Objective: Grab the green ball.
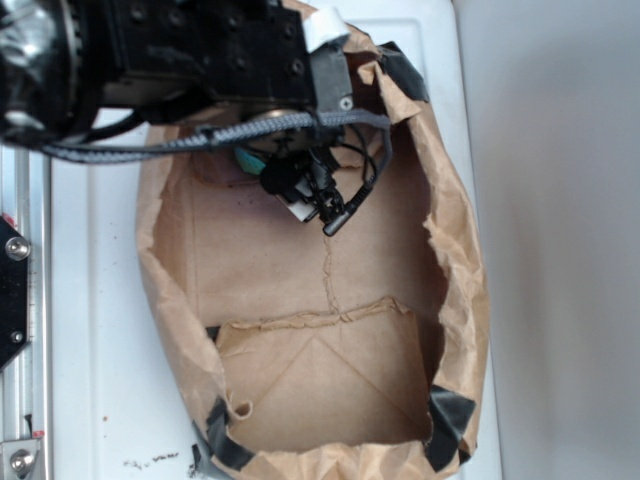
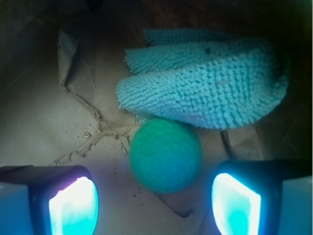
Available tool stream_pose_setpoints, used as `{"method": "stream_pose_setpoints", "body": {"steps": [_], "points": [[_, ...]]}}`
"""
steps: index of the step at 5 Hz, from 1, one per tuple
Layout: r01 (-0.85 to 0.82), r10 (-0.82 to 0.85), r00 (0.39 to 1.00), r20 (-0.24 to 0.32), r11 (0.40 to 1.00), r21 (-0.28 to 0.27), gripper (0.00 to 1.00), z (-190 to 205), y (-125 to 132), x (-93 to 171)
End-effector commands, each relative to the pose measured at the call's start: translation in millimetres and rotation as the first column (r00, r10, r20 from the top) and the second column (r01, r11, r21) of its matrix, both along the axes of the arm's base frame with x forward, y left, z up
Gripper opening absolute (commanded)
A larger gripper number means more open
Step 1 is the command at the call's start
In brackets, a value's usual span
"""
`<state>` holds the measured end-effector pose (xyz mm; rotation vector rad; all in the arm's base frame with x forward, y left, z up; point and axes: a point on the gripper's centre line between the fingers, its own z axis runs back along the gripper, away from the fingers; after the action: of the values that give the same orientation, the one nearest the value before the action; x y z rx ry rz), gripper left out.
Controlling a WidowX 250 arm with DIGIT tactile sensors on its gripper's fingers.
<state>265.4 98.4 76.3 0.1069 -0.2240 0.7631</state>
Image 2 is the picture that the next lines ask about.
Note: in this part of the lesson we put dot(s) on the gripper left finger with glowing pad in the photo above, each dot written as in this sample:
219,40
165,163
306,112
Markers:
47,200

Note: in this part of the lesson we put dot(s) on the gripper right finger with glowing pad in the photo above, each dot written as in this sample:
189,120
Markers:
263,197

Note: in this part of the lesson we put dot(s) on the green dimpled ball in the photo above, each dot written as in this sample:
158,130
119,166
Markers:
165,156

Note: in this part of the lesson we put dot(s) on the light blue microfiber cloth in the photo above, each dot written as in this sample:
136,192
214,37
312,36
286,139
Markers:
204,78

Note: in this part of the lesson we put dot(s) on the brown paper bag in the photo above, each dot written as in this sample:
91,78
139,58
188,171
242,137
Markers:
60,62

